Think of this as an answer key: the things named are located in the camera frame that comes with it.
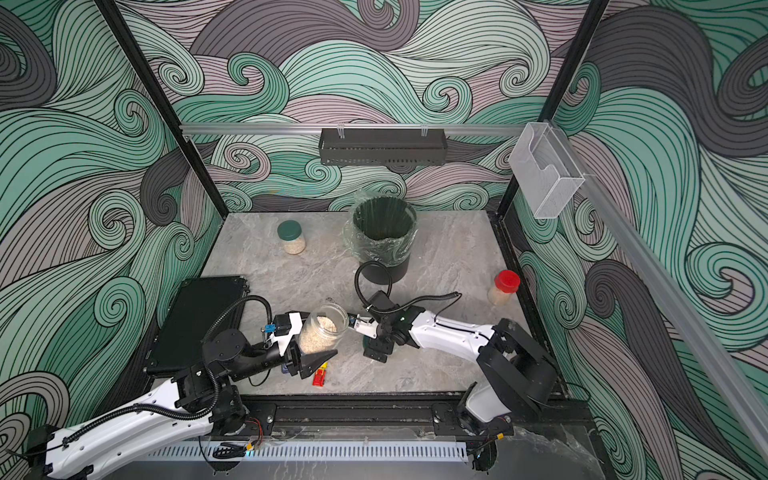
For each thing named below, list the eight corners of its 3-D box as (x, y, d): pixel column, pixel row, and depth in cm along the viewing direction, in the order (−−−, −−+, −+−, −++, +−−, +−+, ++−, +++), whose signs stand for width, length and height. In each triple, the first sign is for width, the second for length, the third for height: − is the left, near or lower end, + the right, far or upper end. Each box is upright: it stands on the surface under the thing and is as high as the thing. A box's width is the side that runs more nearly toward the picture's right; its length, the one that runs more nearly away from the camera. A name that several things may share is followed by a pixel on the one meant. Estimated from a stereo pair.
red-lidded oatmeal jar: (489, 307, 96) (501, 288, 86) (484, 289, 100) (495, 269, 91) (509, 307, 96) (523, 288, 86) (503, 289, 100) (516, 269, 91)
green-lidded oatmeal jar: (281, 255, 110) (274, 236, 102) (286, 238, 115) (279, 219, 107) (304, 255, 110) (298, 236, 102) (307, 238, 115) (302, 219, 107)
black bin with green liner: (349, 290, 100) (343, 244, 81) (353, 243, 113) (348, 194, 94) (411, 290, 100) (420, 244, 81) (407, 243, 113) (413, 194, 94)
